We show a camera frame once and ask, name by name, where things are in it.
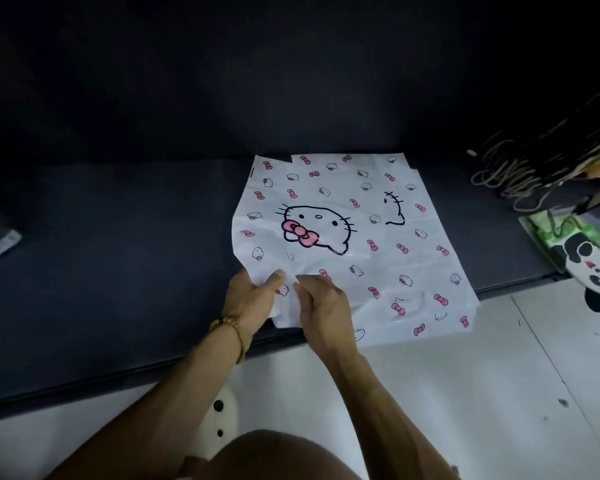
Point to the person's right hand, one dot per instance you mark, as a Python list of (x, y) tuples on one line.
[(330, 319)]

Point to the person's left hand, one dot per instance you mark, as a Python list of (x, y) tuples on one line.
[(250, 304)]

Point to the stack of kitty bags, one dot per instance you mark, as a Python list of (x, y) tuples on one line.
[(440, 274)]

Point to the white kitty bag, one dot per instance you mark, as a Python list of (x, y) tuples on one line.
[(300, 194)]

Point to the person's right forearm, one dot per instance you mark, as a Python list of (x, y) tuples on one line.
[(390, 419)]

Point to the person's left forearm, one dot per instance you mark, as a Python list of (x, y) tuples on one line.
[(155, 409)]

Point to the person's right leg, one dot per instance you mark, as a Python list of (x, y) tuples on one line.
[(280, 457)]

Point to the cream right clog shoe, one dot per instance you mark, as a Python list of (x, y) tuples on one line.
[(225, 419)]

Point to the dark blue sofa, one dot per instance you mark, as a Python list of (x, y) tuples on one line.
[(105, 244)]

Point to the green patterned packet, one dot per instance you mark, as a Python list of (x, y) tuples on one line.
[(545, 234)]

